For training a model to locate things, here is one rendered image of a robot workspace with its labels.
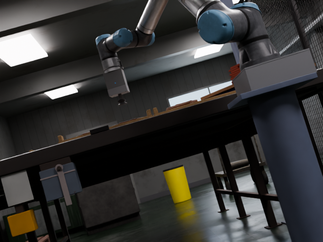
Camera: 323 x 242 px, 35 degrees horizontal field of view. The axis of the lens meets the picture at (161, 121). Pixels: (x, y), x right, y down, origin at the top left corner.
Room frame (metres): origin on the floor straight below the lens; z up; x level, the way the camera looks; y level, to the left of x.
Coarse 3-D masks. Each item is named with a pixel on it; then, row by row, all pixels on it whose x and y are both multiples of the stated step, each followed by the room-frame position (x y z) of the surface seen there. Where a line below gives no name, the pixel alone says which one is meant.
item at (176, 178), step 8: (176, 168) 9.40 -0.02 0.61; (168, 176) 9.44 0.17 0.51; (176, 176) 9.40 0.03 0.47; (184, 176) 9.48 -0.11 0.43; (168, 184) 9.51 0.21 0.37; (176, 184) 9.40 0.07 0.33; (184, 184) 9.44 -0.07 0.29; (176, 192) 9.42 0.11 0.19; (184, 192) 9.43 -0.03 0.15; (176, 200) 9.45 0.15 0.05; (184, 200) 9.42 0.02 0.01
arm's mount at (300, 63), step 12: (276, 60) 1.73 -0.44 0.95; (288, 60) 1.73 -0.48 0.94; (300, 60) 1.73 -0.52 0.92; (312, 60) 1.73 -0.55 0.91; (240, 72) 1.79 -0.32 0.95; (252, 72) 1.72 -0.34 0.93; (264, 72) 1.72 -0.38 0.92; (276, 72) 1.73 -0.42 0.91; (288, 72) 1.73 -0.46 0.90; (300, 72) 1.73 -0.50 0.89; (312, 72) 1.73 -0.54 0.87; (240, 84) 1.84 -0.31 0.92; (252, 84) 1.72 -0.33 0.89; (264, 84) 1.72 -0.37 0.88
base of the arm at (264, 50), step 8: (248, 40) 1.78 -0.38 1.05; (256, 40) 1.77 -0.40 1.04; (264, 40) 1.78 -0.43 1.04; (240, 48) 1.81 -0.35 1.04; (248, 48) 1.78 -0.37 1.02; (256, 48) 1.77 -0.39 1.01; (264, 48) 1.76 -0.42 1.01; (272, 48) 1.79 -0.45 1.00; (240, 56) 1.81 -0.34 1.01; (248, 56) 1.78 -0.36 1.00; (256, 56) 1.76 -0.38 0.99; (264, 56) 1.75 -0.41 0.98; (272, 56) 1.76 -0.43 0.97; (280, 56) 1.80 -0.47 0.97; (240, 64) 1.82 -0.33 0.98; (248, 64) 1.77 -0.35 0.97
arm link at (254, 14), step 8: (232, 8) 1.78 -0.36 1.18; (240, 8) 1.77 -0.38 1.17; (248, 8) 1.77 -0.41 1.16; (256, 8) 1.78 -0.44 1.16; (248, 16) 1.75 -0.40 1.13; (256, 16) 1.77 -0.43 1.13; (248, 24) 1.74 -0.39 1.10; (256, 24) 1.77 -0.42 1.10; (248, 32) 1.76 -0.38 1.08; (256, 32) 1.77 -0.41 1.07; (264, 32) 1.79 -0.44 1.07; (240, 40) 1.77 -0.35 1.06
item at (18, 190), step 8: (8, 176) 1.96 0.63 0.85; (16, 176) 1.97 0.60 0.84; (24, 176) 1.97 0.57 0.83; (8, 184) 1.96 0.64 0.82; (16, 184) 1.97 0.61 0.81; (24, 184) 1.97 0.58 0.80; (8, 192) 1.96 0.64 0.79; (16, 192) 1.97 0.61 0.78; (24, 192) 1.97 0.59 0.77; (8, 200) 1.96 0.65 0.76; (16, 200) 1.96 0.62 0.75; (24, 200) 1.97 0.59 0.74
